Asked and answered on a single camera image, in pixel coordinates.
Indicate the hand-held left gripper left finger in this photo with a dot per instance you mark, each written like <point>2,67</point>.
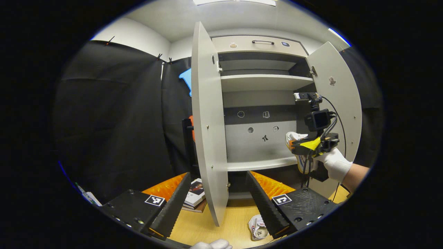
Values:
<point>173,207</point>

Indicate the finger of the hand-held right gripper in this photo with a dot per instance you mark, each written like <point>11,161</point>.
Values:
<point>309,144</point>

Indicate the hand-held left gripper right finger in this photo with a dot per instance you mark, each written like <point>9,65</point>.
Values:
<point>264,207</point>

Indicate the white shoe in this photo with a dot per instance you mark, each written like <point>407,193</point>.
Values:
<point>294,136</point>
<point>258,230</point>

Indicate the white shoe cabinet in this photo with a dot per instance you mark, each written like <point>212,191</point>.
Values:
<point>256,141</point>

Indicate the dark cabinet bottom shelf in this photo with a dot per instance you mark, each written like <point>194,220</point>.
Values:
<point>238,195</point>

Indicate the white cabinet shelf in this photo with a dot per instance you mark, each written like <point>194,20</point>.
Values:
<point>263,82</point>
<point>259,164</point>

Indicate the white cabinet drawer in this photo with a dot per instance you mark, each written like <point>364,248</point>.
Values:
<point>242,48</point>

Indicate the brown book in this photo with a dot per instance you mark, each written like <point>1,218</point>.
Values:
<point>195,208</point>

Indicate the photo cover book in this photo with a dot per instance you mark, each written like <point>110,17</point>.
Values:
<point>194,193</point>

